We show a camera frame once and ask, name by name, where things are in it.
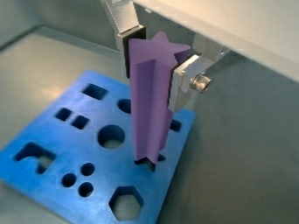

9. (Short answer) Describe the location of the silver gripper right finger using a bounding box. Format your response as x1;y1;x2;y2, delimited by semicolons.
168;34;229;112

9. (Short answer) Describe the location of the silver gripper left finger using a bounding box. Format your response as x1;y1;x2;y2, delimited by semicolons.
100;0;145;77

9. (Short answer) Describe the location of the purple star-shaped bar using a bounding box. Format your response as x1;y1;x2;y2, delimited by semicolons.
128;31;191;164

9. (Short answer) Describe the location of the blue foam shape block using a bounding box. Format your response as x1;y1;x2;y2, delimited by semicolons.
0;71;193;224

